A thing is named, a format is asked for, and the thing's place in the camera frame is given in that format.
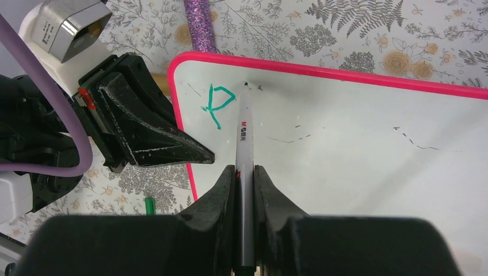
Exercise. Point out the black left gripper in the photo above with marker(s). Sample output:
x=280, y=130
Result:
x=130, y=120

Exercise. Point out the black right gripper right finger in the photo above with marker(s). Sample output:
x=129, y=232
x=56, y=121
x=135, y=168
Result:
x=291, y=242

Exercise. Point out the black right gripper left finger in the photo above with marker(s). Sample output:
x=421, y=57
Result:
x=196, y=241

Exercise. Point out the green marker cap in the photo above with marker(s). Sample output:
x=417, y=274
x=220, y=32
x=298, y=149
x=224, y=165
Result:
x=150, y=206

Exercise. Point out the pink framed whiteboard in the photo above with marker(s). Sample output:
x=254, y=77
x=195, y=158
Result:
x=347, y=143

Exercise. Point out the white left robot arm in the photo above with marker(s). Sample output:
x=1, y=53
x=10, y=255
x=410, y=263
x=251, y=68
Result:
x=32, y=132

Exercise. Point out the purple glitter microphone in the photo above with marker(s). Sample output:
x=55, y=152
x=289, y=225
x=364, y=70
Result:
x=200, y=25

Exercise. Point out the floral table mat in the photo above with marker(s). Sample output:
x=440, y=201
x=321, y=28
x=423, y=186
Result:
x=438, y=41

